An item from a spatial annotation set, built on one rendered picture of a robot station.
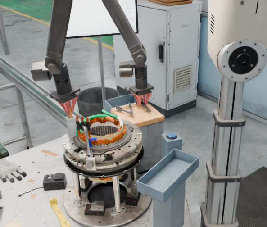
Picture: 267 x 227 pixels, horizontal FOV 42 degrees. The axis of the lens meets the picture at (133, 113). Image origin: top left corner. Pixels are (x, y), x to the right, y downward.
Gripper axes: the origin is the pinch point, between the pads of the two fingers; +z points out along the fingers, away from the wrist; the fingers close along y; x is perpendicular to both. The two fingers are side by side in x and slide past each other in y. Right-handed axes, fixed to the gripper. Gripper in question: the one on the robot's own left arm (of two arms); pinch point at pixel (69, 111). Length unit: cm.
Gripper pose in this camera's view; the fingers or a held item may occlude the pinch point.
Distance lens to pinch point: 137.0
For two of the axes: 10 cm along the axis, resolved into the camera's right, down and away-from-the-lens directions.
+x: 6.9, 3.1, -6.5
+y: -7.1, 4.2, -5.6
